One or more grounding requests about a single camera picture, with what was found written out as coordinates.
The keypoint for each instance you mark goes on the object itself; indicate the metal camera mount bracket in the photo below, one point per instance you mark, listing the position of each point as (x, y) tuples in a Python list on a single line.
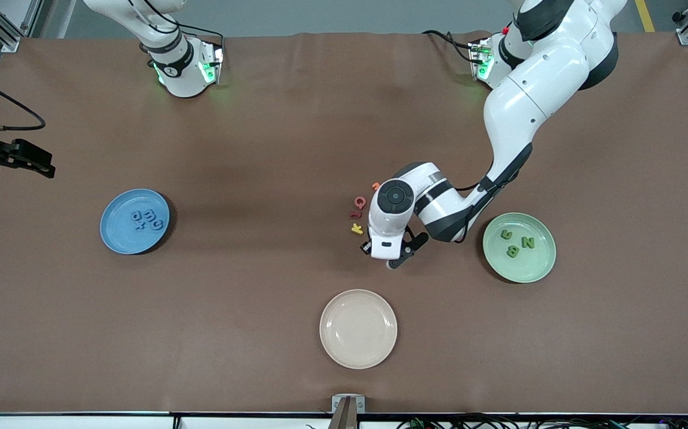
[(348, 411)]

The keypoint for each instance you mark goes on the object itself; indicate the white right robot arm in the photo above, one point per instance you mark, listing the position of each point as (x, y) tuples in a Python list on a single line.
[(180, 74)]

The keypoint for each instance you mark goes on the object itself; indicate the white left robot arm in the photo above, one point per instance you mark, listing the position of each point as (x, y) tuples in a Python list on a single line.
[(529, 101)]

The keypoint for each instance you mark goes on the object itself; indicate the green foam letter u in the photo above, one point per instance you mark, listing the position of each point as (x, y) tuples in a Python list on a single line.
[(502, 234)]

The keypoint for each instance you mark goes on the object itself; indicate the beige plate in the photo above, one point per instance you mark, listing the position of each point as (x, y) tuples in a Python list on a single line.
[(358, 329)]

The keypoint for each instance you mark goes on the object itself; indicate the green foam letter B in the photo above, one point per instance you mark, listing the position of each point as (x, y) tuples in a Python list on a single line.
[(509, 252)]

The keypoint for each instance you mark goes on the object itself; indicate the blue foam letter M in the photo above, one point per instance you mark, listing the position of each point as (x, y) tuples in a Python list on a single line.
[(149, 215)]

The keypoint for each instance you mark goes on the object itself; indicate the blue foam letter G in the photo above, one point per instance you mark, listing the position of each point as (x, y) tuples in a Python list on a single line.
[(152, 226)]

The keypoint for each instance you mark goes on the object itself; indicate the brown table cover sheet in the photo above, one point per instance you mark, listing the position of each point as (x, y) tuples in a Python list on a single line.
[(141, 333)]

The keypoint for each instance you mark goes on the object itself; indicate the green plate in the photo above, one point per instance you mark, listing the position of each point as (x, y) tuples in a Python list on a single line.
[(526, 268)]

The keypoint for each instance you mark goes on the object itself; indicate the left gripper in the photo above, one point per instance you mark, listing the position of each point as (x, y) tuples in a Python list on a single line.
[(363, 248)]

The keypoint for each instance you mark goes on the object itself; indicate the green foam letter N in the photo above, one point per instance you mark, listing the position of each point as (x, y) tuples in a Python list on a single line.
[(527, 242)]

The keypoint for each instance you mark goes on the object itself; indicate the yellow foam letter K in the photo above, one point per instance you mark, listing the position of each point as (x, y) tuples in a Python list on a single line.
[(357, 229)]

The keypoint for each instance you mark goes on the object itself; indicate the pink foam letter Q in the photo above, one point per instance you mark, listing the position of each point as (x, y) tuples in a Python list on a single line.
[(356, 201)]

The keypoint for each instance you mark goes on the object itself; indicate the blue plate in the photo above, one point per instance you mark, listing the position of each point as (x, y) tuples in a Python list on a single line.
[(120, 235)]

